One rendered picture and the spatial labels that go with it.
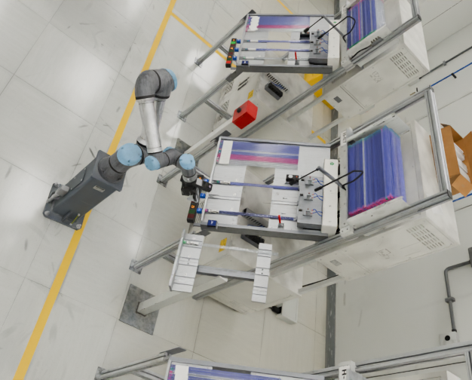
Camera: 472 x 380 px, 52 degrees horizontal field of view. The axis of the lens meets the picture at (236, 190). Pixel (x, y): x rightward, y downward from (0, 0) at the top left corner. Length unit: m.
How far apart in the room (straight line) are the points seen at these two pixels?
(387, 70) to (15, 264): 2.74
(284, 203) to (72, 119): 1.59
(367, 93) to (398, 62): 0.33
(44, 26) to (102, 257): 1.73
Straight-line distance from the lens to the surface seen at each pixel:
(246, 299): 3.46
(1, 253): 2.94
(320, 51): 3.72
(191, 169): 2.46
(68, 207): 3.02
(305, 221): 2.67
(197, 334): 3.45
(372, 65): 3.68
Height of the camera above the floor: 2.66
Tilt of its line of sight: 40 degrees down
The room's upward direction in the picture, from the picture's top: 60 degrees clockwise
